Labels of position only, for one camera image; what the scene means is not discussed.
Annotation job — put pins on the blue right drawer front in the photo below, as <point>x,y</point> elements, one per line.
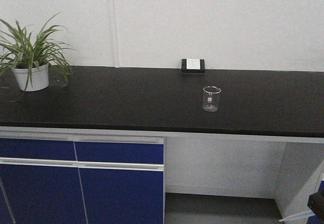
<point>120,152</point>

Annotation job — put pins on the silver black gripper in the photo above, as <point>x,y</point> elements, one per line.
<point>315,203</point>

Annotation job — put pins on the blue right cabinet door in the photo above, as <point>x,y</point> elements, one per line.
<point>123,196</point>

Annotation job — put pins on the clear glass beaker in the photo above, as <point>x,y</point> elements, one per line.
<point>211,98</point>

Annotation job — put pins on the white socket in black box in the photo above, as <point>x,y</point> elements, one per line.
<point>196,66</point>

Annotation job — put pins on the blue left drawer front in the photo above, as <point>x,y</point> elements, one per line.
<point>37,149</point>

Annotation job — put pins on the green spider plant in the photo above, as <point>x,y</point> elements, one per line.
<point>22,50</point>

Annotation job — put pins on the white plant pot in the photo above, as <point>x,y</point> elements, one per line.
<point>34,80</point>

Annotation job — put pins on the blue drawer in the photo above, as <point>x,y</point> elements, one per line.
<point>37,149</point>
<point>120,152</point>

